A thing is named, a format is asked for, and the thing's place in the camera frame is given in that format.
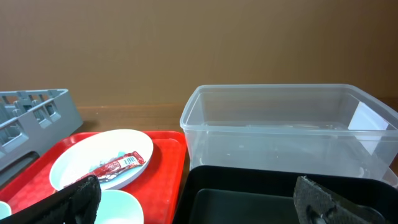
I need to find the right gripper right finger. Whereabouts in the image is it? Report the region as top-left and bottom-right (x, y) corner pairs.
(293, 176), (389, 224)

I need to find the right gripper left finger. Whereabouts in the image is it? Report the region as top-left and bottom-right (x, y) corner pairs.
(1, 175), (101, 224)

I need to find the mint green bowl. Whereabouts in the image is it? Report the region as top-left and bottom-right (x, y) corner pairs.
(95, 190), (144, 224)

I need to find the white round plate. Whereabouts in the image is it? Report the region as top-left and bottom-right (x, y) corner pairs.
(49, 129), (154, 191)

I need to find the red snack wrapper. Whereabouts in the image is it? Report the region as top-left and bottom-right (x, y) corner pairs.
(63, 151), (147, 189)

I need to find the light blue bowl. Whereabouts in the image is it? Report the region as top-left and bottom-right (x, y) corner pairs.
(0, 201), (12, 220)

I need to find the grey dishwasher rack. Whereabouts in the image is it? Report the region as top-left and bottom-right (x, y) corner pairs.
(1, 89), (83, 185)

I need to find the clear plastic bin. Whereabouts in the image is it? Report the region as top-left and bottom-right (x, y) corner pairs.
(180, 84), (397, 186)

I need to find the red plastic tray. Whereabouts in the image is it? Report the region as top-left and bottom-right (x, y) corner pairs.
(1, 131), (187, 223)

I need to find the black plastic tray bin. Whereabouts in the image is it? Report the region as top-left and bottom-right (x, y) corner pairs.
(172, 166), (397, 223)

